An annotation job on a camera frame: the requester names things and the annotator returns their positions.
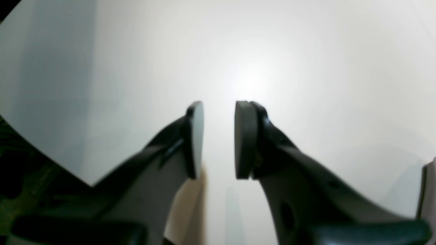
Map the pink t-shirt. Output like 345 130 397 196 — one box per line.
416 157 436 228

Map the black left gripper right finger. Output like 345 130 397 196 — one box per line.
234 101 431 245

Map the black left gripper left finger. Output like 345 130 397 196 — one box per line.
10 101 204 245

